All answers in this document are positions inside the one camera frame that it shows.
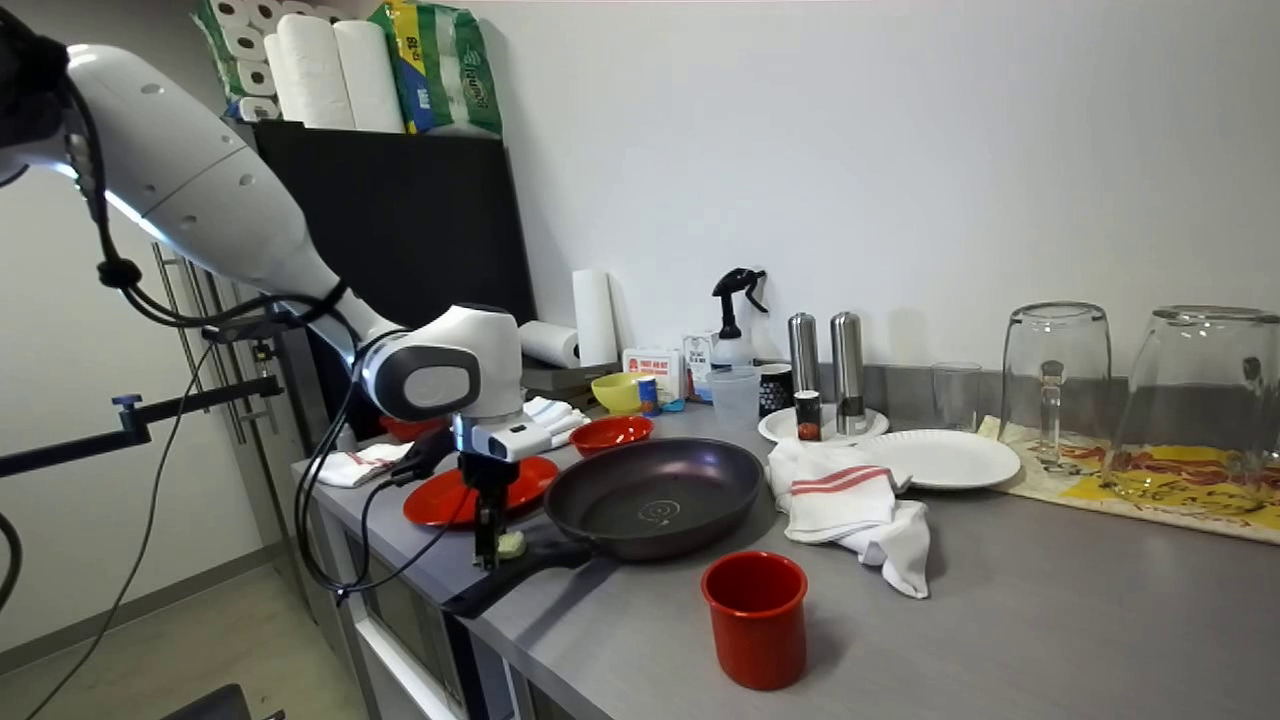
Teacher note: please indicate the white dinner plate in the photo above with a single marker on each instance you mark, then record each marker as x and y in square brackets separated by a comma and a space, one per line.
[942, 460]

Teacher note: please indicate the small white box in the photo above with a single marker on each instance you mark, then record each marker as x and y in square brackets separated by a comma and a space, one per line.
[697, 361]

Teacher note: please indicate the spray bottle black nozzle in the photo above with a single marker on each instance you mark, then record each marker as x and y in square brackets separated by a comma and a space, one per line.
[728, 355]

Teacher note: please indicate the white paper towel roll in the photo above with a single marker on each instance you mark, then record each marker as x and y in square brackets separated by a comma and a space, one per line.
[595, 318]
[551, 346]

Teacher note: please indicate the small white saucer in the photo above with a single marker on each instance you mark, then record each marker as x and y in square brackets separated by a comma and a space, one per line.
[775, 426]

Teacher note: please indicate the yellow green sponge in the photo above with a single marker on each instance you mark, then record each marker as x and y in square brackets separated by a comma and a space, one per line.
[512, 547]

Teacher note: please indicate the black equipment stand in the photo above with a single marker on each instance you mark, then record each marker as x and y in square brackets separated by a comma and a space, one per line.
[222, 704]

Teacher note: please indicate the red dinner plate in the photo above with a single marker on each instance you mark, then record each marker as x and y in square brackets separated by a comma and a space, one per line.
[434, 506]

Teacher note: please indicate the white towel red stripe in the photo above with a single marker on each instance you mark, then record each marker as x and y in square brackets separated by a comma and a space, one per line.
[840, 506]

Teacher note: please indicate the red bowl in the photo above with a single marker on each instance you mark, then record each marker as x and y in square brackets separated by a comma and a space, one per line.
[612, 436]

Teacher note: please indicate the small dark spice jar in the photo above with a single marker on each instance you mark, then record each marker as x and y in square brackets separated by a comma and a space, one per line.
[808, 417]

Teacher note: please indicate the paper towel rolls pack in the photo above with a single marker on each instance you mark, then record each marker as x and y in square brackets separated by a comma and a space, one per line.
[335, 72]

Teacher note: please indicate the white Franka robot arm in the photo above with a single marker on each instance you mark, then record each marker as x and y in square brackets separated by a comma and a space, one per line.
[215, 184]

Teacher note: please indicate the patterned paper pack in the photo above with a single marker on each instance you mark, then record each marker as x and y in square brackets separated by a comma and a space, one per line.
[232, 45]

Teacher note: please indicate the black cabinet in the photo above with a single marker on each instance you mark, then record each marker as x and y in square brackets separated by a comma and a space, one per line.
[425, 212]

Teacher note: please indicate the red plastic utensil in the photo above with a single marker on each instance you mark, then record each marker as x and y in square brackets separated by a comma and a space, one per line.
[403, 429]

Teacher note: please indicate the large upturned glass jar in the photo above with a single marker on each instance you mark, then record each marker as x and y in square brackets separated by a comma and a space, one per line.
[1206, 392]

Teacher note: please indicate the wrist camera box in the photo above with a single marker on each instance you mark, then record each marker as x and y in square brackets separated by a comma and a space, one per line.
[499, 436]

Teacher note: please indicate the white first aid kit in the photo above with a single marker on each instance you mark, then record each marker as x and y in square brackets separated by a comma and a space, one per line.
[648, 365]

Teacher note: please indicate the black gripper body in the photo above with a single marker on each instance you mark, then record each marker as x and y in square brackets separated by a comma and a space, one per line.
[487, 482]

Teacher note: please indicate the blue can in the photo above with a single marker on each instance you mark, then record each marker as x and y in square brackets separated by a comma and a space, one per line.
[648, 399]

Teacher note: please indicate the dark frying pan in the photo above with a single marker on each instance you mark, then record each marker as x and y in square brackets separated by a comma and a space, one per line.
[654, 501]

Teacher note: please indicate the red cup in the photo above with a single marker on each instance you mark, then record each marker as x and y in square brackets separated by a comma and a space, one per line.
[758, 624]

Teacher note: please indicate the green package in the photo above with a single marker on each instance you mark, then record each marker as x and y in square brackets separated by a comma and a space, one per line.
[452, 64]

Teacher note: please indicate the grey tray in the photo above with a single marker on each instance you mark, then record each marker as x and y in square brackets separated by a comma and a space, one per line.
[561, 378]

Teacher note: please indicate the white towel blue stripes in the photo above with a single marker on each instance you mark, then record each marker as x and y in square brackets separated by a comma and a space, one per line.
[559, 422]

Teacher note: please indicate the yellow patterned mat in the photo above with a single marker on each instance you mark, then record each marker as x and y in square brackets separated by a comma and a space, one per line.
[1173, 501]

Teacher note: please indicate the yellow green bowl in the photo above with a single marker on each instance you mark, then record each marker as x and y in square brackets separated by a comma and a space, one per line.
[612, 392]

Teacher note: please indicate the clear plastic container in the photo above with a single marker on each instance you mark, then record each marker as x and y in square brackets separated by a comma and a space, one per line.
[777, 390]

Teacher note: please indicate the crumpled white cloth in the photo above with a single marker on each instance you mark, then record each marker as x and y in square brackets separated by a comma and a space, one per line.
[350, 464]

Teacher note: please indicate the steel shaker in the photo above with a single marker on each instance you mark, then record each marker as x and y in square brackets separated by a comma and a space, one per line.
[850, 355]
[803, 349]

